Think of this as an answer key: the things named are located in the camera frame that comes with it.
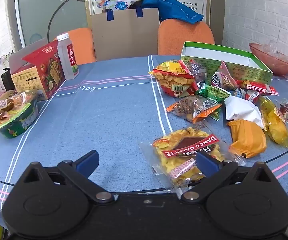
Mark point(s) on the green cardboard box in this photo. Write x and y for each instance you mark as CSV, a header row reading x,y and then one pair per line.
x,y
233,55

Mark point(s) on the clear plastic wrappers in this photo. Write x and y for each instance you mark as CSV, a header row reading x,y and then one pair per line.
x,y
275,50

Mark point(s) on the blue plastic bag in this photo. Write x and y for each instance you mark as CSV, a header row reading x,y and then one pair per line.
x,y
178,10

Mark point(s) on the pink plastic bowl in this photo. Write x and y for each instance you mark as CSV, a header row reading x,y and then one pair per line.
x,y
271,63

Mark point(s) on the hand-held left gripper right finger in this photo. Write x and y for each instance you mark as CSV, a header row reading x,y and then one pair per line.
x,y
206,163

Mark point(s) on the red checkered snack packet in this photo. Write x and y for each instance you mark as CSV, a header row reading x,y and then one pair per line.
x,y
261,88

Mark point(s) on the large red yellow snack bag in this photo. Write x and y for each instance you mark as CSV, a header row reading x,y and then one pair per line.
x,y
173,78

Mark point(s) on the clear cookie packet red label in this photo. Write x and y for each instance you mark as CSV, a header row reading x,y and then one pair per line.
x,y
183,142

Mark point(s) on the clear wrapped brown candy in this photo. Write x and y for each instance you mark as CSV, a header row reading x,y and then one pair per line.
x,y
6,105
19,98

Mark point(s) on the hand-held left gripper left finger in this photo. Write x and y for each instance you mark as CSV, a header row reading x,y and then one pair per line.
x,y
87,161

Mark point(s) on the clear packet of dark dates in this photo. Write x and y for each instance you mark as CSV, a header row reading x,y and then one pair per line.
x,y
198,72

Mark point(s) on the blue striped tablecloth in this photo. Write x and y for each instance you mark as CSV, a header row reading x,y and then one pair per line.
x,y
109,117

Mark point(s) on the white snack packet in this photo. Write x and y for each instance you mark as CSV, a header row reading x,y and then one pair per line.
x,y
238,108

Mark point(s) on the orange chair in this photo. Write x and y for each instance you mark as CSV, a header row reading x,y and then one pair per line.
x,y
183,35
84,45

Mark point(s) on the green pea packet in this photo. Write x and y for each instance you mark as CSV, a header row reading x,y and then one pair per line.
x,y
215,93

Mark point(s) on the small red snack packet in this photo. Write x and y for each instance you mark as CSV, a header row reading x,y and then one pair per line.
x,y
251,95

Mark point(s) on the orange snack packet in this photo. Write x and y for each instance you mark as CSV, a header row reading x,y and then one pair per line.
x,y
248,137

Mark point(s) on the yellow snack packet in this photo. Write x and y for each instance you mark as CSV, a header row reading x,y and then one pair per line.
x,y
275,122

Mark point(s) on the red cracker box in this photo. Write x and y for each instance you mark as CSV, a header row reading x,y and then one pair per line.
x,y
41,70

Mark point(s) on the orange edged peanut packet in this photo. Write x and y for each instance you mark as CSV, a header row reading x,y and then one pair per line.
x,y
188,106

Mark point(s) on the clear packet of dark candy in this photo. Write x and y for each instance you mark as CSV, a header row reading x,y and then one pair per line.
x,y
284,108

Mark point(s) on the black case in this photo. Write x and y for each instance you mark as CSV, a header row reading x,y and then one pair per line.
x,y
8,80

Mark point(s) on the green instant noodle bowl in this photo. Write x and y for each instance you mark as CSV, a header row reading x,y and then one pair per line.
x,y
16,126

